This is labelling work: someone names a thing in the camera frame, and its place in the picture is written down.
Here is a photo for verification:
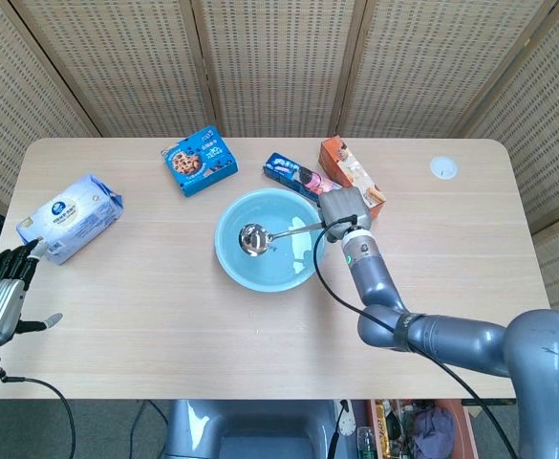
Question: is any purple cloth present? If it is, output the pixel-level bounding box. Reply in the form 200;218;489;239
411;407;456;459

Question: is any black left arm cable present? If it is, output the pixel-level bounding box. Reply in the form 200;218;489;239
0;370;77;459

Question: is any white power strip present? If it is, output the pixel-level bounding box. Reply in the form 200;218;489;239
333;399;357;439

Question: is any light blue bowl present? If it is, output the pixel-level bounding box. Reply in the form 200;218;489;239
214;187;327;294

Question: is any blue chocolate cookie box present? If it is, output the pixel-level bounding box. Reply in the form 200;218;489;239
160;125;240;198

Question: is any metal ladle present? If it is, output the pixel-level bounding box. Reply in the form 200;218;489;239
238;221;326;256

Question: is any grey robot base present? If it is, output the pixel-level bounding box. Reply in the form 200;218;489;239
162;399;358;459

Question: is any red brown storage box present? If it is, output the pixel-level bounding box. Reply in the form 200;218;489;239
365;399;480;459

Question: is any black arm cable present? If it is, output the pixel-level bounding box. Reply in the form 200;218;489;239
0;370;77;459
312;214;519;459

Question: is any white blue biscuit pack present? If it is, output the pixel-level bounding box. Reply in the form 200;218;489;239
15;173;125;267

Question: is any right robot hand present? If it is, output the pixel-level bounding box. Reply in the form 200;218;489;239
317;186;374;243

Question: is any woven folding screen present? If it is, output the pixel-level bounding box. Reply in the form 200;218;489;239
0;0;559;331

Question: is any orange snack box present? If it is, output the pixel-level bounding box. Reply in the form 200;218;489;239
318;137;387;222

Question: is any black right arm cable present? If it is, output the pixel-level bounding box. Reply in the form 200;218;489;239
312;214;519;459

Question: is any white round cable grommet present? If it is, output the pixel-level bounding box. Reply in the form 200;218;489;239
429;156;459;181

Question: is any blue pink Oreo box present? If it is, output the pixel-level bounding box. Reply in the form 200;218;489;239
262;152;344;204

